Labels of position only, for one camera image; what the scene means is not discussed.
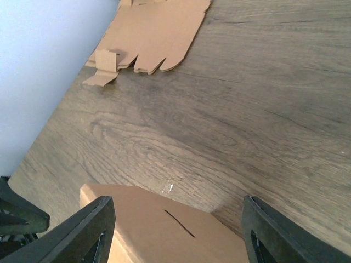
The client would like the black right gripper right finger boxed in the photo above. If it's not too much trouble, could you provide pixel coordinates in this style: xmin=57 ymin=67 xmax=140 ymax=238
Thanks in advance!
xmin=241 ymin=195 xmax=350 ymax=262

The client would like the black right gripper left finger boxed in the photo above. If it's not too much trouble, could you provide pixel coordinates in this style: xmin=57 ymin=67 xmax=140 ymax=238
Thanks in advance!
xmin=1 ymin=196 xmax=115 ymax=263

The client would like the brown cardboard box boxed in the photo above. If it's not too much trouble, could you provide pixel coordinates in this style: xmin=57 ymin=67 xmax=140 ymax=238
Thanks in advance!
xmin=80 ymin=184 xmax=248 ymax=263

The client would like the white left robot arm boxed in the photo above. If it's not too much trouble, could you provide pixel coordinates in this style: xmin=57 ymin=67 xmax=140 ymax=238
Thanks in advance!
xmin=1 ymin=177 xmax=50 ymax=258

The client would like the stack of flat cardboard blanks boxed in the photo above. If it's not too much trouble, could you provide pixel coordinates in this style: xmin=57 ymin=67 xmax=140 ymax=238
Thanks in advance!
xmin=96 ymin=1 xmax=211 ymax=74

